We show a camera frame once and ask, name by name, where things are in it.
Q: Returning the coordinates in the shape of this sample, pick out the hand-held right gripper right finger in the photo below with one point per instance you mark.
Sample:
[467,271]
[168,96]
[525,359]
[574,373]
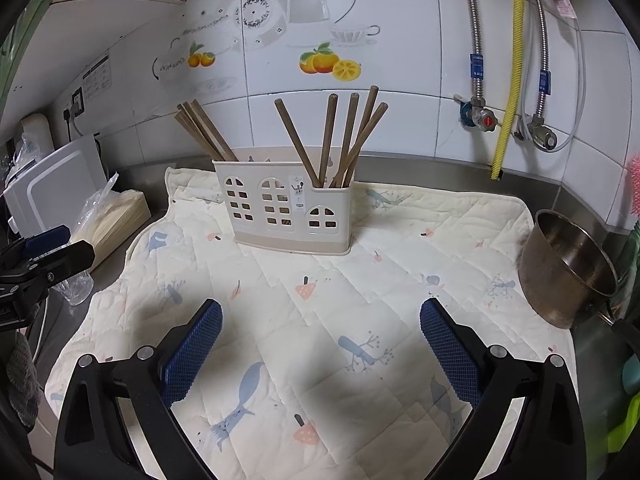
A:
[450,350]

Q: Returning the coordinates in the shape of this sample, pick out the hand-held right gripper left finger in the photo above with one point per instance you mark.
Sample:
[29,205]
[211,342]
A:
[192,350]

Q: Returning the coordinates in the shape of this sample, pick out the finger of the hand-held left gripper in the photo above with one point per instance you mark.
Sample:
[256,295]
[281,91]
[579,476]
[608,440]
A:
[47,240]
[67,260]

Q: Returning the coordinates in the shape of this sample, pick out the white plastic chopstick holder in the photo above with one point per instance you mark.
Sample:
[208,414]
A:
[250,220]

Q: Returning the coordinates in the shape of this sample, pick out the person's left forearm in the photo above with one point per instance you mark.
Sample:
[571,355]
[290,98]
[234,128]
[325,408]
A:
[22,380]

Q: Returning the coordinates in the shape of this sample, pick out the white box appliance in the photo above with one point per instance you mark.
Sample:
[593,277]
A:
[55,185]

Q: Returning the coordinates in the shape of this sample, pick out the bag of disposable wooden chopsticks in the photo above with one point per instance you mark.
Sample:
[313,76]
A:
[110,220]

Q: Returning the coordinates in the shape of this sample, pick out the white rounded container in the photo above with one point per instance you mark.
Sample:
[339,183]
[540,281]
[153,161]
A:
[35,132]

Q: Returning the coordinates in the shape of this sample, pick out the quilted printed mat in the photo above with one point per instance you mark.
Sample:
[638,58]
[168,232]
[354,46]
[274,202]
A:
[350,285]

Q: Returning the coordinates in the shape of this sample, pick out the stainless steel pot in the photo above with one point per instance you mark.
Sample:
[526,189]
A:
[550,285]

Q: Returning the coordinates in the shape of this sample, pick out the teal plastic object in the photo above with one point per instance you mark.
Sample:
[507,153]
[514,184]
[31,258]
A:
[632,375]

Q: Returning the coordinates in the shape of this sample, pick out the lime green plastic object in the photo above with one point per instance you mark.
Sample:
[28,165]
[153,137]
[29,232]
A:
[625,427]

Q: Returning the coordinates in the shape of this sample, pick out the green panel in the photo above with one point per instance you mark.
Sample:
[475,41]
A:
[20,35]

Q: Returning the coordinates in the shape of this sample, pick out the pink fuzzy duster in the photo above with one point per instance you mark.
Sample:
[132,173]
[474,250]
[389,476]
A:
[634,172]

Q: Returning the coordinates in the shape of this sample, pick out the clear plastic tube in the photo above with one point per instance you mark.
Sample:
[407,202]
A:
[582,85]

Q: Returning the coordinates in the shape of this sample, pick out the pink paper tag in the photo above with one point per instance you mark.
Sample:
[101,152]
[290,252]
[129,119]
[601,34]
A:
[564,6]

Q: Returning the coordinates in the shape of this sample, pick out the black wall socket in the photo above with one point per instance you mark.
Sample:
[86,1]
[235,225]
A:
[77,101]

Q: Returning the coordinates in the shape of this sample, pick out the white wall label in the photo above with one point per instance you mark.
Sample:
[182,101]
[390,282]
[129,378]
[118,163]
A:
[97,77]

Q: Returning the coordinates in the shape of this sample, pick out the chrome wall valve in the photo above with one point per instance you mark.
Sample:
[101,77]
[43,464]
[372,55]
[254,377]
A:
[545,137]

